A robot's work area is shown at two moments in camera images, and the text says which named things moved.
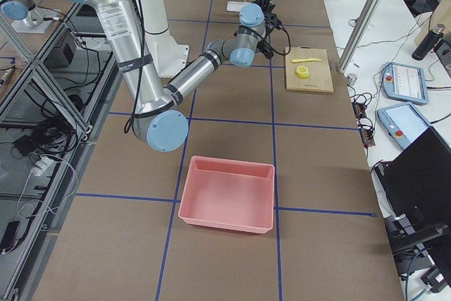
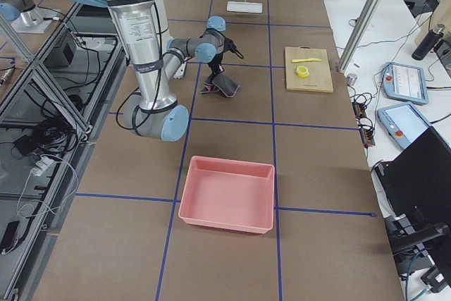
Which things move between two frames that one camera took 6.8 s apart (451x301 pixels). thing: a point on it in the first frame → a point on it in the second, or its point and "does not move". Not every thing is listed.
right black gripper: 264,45 → 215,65
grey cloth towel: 266,6 → 220,82
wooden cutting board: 308,69 does not move
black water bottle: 429,42 does not move
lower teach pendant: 403,122 does not move
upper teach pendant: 404,83 does not move
